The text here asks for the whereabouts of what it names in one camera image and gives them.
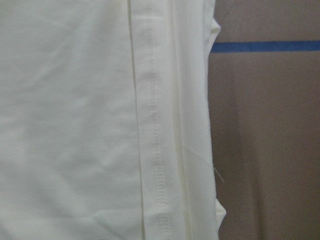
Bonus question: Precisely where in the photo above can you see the cream long-sleeve printed shirt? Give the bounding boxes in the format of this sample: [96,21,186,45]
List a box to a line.
[0,0,226,240]

